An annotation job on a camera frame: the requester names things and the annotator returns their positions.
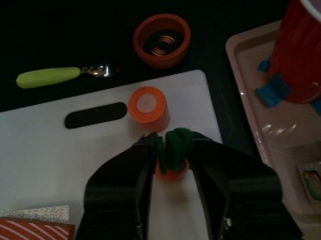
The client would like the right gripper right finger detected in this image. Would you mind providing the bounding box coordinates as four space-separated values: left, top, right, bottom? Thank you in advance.
190 131 304 240

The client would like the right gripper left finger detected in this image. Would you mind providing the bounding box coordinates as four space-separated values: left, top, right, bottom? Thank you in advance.
76 131 159 240

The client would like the orange carrot with green top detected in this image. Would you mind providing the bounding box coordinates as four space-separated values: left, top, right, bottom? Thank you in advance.
154 127 195 182

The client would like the orange toy carrot bottom piece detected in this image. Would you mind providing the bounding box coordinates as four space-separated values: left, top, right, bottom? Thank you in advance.
127 86 171 132

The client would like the white toy block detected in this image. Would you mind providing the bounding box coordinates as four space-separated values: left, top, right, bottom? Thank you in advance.
297 161 321 209

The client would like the white cutting board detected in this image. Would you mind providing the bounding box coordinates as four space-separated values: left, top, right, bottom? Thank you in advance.
0 68 224 240

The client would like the pink plastic tray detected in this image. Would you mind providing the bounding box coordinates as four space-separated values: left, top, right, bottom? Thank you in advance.
225 20 321 240

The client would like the red striped salmon sushi toy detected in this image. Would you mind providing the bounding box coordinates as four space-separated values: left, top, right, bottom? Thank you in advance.
0 204 76 240

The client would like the blue cup holder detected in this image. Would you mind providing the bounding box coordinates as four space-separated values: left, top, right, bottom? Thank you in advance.
254 57 321 115

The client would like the small orange round pot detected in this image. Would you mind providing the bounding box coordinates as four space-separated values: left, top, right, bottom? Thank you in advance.
131 12 193 70

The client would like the red plastic cup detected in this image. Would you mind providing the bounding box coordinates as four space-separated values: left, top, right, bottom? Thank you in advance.
268 0 321 104

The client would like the green handled metal spoon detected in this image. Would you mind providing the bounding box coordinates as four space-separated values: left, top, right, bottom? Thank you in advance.
15 59 121 90

